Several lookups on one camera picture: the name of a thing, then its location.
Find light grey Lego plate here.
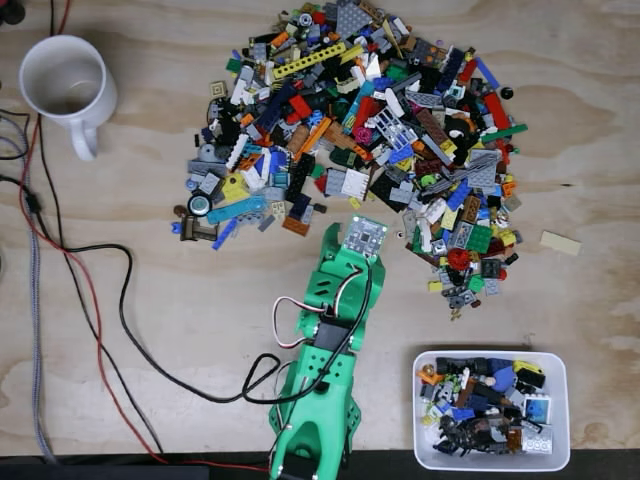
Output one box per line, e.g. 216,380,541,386
324,168,347,197

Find long green Lego plate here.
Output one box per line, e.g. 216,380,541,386
480,123,529,144

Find white red black servo wire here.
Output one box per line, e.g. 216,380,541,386
272,259,374,351

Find white Lego window frame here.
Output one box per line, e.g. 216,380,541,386
372,107,419,151

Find dark grey Lego wedge plate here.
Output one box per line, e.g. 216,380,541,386
335,0,375,40

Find clear Lego brick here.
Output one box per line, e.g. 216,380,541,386
521,424,554,454

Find thick black camera cable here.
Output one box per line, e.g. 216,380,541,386
0,173,374,405

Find narrow blue Lego plate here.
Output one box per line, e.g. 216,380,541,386
210,218,240,251

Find long orange Lego plate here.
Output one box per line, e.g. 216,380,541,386
292,116,334,162

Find long red Lego brick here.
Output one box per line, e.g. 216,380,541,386
482,92,511,132

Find dark blue Lego brick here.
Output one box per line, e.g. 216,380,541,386
288,193,314,224

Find large black Lego plate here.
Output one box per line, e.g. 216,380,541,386
369,172,409,214

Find small camera circuit board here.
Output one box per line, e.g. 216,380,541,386
342,215,390,261

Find yellow Lego slope brick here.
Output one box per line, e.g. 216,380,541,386
219,173,250,204

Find small red Lego brick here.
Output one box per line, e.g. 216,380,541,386
287,94,314,119

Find grey braided cable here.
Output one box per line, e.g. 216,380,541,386
0,112,56,464

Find blue Lego slope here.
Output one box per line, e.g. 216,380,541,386
487,358,516,391

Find black studded Lego plate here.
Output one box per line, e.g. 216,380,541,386
284,152,316,204

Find black round object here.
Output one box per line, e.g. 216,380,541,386
0,0,26,26

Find dark tan Lego piece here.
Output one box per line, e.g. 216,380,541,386
179,214,220,242

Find light blue Lego beam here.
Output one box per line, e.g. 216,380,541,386
206,195,268,226

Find green square Lego plate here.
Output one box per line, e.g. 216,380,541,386
467,224,494,254

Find yellow Lego technic beam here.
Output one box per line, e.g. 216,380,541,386
272,42,347,80

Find white blue printed Lego brick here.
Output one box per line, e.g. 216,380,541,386
522,394,554,426

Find large grey Lego plate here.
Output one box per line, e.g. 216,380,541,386
467,149,501,189

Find white ceramic mug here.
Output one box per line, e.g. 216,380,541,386
18,33,119,162

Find tan Lego plate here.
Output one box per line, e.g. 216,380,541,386
539,230,584,257

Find long blue Lego bar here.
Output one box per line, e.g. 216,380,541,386
474,56,501,90

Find white plastic bin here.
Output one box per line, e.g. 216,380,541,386
412,349,571,472

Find thin black wire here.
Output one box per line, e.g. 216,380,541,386
37,0,166,456

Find yellow and black Lego piece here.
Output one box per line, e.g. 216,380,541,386
512,359,546,389

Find brown Lego plate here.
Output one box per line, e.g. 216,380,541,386
416,108,451,146

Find white square Lego plate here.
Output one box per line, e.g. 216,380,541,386
343,168,372,200

